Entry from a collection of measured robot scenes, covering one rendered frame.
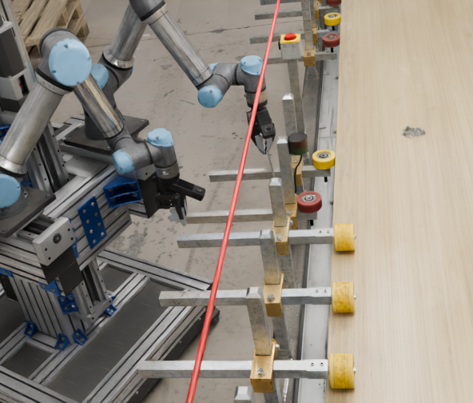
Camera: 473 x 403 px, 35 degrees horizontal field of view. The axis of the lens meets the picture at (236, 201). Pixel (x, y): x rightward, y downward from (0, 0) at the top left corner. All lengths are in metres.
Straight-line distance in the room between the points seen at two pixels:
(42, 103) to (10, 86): 0.35
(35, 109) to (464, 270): 1.26
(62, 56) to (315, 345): 1.12
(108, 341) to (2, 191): 1.06
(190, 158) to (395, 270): 2.54
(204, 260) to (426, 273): 1.76
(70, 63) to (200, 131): 2.70
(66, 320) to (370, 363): 1.49
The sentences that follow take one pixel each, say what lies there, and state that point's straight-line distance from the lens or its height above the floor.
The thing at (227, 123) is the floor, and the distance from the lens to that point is 4.75.
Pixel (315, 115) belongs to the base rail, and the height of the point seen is 0.70.
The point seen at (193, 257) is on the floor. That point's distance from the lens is 3.68.
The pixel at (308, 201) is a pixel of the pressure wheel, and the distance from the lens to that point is 2.37.
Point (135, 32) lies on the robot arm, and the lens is 2.60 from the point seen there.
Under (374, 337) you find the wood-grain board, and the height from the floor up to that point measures 0.90.
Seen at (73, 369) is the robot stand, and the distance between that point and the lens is 3.01.
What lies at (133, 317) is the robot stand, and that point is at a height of 0.21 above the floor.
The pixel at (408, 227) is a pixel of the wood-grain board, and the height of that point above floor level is 0.90.
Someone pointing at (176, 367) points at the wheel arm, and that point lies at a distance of 1.84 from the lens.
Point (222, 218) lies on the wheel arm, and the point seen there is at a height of 0.85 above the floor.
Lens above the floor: 2.28
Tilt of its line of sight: 35 degrees down
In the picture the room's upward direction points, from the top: 10 degrees counter-clockwise
